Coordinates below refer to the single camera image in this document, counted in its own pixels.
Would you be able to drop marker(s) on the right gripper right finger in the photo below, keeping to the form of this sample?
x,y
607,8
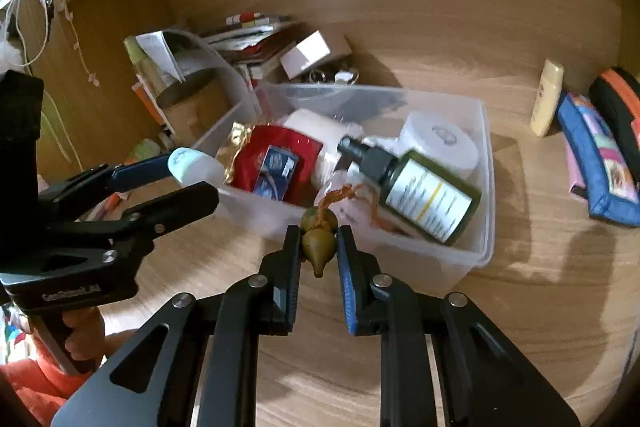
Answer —
x,y
443,361

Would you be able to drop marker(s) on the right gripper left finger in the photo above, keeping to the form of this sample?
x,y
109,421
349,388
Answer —
x,y
194,362

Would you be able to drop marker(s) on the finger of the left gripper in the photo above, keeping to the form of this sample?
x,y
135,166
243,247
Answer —
x,y
139,226
97,183

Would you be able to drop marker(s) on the red velvet drawstring pouch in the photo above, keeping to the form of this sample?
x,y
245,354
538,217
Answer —
x,y
242,153

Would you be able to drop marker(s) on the small blue foil packet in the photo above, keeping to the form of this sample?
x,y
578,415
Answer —
x,y
275,174

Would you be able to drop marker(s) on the dark green spray bottle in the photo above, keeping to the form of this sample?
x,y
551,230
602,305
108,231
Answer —
x,y
429,198

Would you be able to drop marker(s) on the clear jar cotton pads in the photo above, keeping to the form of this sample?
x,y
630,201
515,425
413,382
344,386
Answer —
x,y
328,132

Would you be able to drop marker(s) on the white round lidded container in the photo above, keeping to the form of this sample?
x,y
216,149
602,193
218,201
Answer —
x,y
441,140

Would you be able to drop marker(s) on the white cloth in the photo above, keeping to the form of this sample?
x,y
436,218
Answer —
x,y
357,211

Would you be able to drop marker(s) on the person's left hand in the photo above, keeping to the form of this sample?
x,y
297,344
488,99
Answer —
x,y
87,340

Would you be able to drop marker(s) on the orange pen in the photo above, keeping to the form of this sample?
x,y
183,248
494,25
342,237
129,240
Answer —
x,y
105,207

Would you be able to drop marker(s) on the orange tube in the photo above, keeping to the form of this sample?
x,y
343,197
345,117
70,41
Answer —
x,y
145,99

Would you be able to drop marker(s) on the yellow-green spray bottle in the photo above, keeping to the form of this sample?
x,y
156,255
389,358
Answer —
x,y
145,67

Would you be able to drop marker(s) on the white paper sheets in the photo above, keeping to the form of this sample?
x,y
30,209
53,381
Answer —
x,y
183,65

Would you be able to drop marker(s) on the clear plastic storage bin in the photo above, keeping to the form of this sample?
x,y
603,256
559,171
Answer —
x,y
418,260

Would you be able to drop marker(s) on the stack of books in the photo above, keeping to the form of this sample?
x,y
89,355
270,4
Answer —
x,y
254,46

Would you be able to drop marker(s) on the pink flat case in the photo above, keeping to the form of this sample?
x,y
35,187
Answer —
x,y
576,183

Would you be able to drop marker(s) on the blue patchwork pencil case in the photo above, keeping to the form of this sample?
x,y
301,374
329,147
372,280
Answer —
x,y
611,193

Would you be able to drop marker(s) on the small white pink box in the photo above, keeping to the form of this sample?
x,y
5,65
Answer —
x,y
320,47

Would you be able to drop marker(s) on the cream lotion bottle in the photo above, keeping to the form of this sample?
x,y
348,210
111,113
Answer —
x,y
547,97

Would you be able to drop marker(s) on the black orange round pouch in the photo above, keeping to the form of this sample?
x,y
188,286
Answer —
x,y
615,95

